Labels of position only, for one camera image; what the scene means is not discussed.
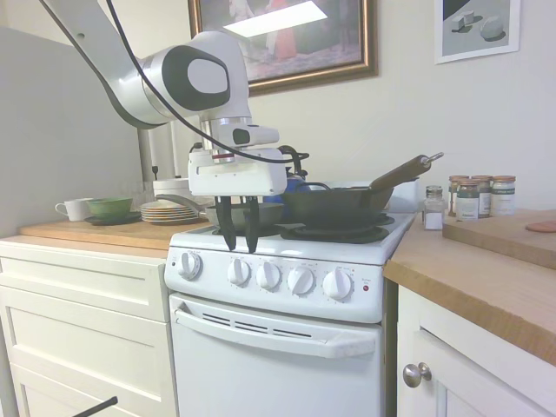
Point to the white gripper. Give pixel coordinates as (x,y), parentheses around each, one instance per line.
(234,180)

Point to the white burner knob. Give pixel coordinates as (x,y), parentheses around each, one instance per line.
(239,272)
(336,284)
(301,280)
(268,276)

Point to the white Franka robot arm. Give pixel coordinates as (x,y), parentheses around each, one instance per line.
(204,80)

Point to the white electric stove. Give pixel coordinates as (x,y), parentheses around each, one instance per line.
(269,382)

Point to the black coil burner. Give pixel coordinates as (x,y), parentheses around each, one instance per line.
(339,234)
(267,230)
(386,219)

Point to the grey-green small frying pan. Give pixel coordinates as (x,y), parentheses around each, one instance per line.
(269,213)

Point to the white oven temperature knob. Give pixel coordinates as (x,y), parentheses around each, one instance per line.
(189,265)

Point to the stack of beige plates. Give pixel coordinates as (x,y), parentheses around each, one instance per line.
(167,213)

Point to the white canister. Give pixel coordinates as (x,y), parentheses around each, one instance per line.
(171,187)

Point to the black candle holder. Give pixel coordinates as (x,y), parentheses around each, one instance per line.
(154,173)

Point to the dark saucer plate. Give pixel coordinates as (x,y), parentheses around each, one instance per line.
(130,218)

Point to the clear cut glass dish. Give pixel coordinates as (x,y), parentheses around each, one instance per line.
(134,191)

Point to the thin wooden board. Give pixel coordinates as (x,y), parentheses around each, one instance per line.
(108,232)

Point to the green ceramic bowl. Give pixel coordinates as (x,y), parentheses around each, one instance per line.
(108,206)

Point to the white ceramic cup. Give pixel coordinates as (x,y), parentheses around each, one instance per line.
(76,210)

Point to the gold framed painting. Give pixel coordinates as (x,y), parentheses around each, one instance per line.
(304,43)

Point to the white drawer cabinet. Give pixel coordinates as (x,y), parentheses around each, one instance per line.
(78,330)

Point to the glass salt shaker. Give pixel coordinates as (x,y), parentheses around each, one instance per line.
(433,213)

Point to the large grey panel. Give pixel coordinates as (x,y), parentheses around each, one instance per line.
(52,152)

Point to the spice jar copper lid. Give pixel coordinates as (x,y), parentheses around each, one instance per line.
(484,195)
(453,195)

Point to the spice jar green label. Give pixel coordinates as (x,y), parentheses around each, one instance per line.
(467,204)

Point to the round metal cabinet knob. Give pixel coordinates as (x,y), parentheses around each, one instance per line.
(415,375)

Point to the spice jar white label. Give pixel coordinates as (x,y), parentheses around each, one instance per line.
(503,197)

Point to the thick wooden cutting board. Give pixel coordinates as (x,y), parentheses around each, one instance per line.
(504,241)

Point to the white door cabinet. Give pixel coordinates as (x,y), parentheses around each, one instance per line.
(469,382)

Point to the round pink coaster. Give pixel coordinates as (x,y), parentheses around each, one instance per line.
(540,227)

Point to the white bordered grey print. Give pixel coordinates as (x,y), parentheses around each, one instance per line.
(478,30)

